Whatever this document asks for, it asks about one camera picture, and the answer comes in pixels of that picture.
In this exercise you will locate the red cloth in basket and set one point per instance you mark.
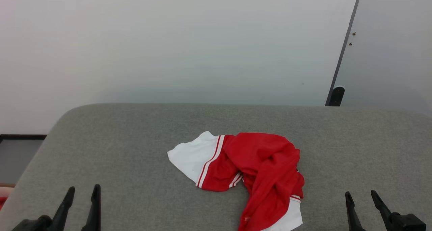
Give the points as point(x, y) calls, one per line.
point(2, 202)

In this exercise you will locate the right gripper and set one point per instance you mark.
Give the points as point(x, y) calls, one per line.
point(408, 222)

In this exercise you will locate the beige plastic laundry basket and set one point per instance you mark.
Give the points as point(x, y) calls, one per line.
point(6, 190)

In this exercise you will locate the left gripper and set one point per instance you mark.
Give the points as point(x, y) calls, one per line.
point(37, 224)

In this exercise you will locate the grey door with dark edge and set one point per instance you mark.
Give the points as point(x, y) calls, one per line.
point(388, 49)

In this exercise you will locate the red and white garment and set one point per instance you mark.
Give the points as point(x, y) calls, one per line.
point(263, 163)

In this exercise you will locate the black door stopper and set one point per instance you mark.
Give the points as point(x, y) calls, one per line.
point(336, 96)

